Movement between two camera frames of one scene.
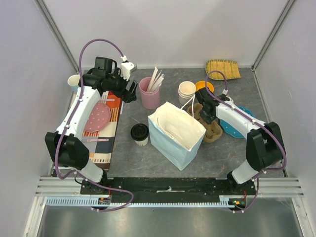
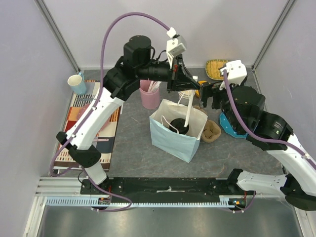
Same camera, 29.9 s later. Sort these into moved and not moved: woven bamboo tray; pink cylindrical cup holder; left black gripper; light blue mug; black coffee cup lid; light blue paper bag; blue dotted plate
Moved: black coffee cup lid; light blue paper bag; left black gripper
Not moved: light blue mug; blue dotted plate; pink cylindrical cup holder; woven bamboo tray
